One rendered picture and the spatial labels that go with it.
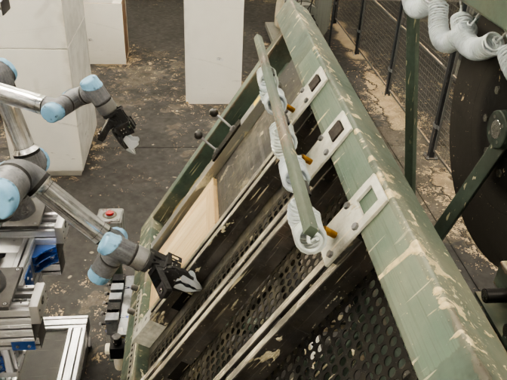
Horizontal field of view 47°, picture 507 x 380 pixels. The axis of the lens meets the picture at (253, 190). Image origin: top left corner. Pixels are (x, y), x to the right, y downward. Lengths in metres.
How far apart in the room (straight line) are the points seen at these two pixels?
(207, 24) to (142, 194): 2.03
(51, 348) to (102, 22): 4.73
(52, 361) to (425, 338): 2.50
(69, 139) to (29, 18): 0.97
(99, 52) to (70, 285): 4.01
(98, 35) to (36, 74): 2.71
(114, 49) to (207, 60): 1.62
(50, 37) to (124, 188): 1.27
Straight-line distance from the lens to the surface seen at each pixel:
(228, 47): 6.04
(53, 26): 4.53
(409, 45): 2.60
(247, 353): 1.43
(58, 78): 4.66
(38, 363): 3.22
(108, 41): 7.31
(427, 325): 0.93
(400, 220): 1.08
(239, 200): 1.87
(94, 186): 4.87
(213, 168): 2.41
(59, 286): 3.93
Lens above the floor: 2.53
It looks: 32 degrees down
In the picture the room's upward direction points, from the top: 3 degrees clockwise
